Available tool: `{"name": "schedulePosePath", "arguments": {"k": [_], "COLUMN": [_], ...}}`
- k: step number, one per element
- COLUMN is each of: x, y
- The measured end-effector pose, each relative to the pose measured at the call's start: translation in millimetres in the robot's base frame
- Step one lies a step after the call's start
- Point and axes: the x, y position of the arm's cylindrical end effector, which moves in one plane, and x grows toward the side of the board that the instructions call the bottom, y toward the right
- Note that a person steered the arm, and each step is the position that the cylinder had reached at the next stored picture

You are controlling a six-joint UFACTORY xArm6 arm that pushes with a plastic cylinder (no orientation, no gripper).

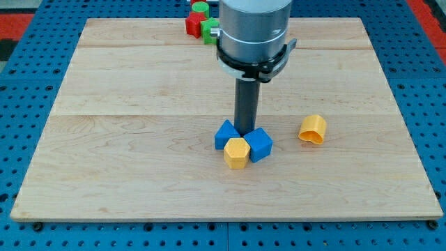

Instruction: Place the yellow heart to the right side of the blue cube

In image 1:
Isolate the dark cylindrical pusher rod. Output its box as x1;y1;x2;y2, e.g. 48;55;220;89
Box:
234;79;260;135

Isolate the yellow hexagon block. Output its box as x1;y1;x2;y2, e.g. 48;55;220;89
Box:
224;137;251;169

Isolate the green cylinder block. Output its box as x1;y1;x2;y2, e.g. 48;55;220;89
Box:
191;2;210;18

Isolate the black clamp ring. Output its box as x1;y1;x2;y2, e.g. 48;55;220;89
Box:
215;38;298;84

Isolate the wooden board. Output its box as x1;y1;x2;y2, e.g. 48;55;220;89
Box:
10;18;443;222

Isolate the green star block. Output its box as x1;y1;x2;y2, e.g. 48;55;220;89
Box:
200;17;220;45

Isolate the yellow heart block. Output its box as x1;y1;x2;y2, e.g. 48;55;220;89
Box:
298;114;327;145

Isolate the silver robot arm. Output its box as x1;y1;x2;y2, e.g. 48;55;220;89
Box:
217;0;292;66

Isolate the blue triangular block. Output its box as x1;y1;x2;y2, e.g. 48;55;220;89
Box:
214;120;240;150

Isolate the blue cube block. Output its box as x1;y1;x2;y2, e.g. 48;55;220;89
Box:
243;128;273;162

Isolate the red star block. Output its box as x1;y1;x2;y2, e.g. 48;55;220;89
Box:
185;12;207;38

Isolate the red block at top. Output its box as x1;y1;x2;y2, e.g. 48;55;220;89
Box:
190;0;207;6

